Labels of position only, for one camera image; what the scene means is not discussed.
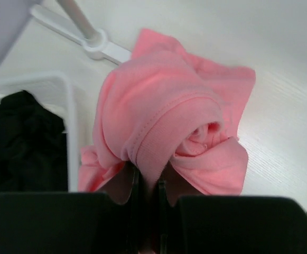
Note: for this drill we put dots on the pink t shirt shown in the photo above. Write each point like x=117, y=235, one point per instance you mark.
x=166, y=106

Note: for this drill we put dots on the metal clothes rack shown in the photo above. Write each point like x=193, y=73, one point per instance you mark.
x=77, y=28

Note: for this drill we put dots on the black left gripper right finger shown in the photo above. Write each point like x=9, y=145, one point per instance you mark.
x=190, y=222

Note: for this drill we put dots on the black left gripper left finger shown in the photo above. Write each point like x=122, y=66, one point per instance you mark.
x=57, y=222

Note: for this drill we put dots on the white plastic basket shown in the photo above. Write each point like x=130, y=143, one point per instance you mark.
x=55, y=92

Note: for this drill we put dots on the black t shirt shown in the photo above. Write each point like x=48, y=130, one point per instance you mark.
x=33, y=146

